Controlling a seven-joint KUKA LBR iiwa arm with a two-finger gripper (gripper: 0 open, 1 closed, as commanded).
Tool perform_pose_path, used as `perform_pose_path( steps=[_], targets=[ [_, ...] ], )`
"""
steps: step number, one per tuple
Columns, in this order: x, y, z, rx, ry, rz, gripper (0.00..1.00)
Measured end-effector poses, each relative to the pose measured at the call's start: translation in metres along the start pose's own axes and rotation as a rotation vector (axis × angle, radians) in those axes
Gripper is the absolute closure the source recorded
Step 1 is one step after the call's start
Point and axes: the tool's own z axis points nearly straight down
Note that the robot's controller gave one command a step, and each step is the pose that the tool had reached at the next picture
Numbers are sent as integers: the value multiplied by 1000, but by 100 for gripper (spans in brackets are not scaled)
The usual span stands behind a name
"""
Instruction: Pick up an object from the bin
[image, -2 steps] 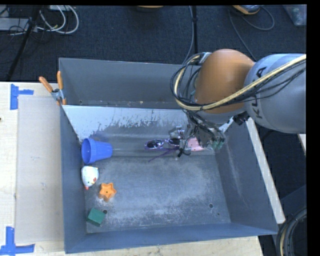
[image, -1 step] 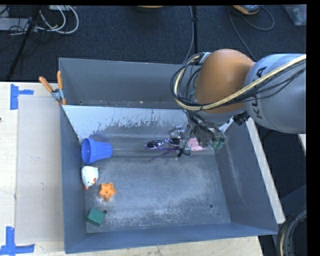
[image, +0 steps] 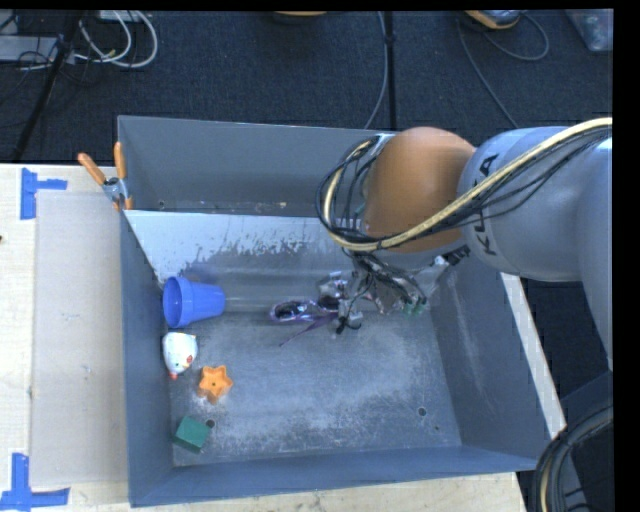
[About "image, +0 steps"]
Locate dark green block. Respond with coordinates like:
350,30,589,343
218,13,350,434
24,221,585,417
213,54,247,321
172,415,211,455

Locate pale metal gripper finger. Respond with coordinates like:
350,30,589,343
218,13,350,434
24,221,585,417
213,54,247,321
333,301,365,335
318,272,353,302

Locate white toy chicken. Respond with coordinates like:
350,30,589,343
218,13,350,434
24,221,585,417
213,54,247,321
161,331,199,381

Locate pale flat board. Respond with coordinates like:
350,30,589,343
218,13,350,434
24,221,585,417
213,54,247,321
28,189,132,490

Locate purple sunglasses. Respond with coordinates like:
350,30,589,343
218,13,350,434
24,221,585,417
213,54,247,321
269,297,342,347

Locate grey metal bin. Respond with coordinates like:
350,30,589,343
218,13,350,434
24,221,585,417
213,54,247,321
116,114,554,509

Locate black cylinder on white bracket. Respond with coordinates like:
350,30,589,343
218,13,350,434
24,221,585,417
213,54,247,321
432,244,472,269

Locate blue plastic cup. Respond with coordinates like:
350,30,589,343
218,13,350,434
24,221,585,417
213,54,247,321
162,276,227,330

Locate orange star-shaped toy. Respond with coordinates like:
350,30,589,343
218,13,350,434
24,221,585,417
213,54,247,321
196,364,235,405

